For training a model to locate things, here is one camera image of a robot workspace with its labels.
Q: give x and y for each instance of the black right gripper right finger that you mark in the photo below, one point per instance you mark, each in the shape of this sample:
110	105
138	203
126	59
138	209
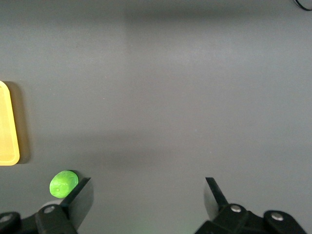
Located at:
214	202

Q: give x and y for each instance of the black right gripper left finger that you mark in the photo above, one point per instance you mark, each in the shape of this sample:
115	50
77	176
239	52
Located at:
78	202

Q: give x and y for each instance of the green apple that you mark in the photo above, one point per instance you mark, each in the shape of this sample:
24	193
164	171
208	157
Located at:
63	185

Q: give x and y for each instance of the yellow plastic tray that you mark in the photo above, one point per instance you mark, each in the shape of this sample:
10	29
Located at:
7	126

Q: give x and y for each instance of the dark grey table mat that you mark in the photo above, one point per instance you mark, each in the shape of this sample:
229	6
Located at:
156	97

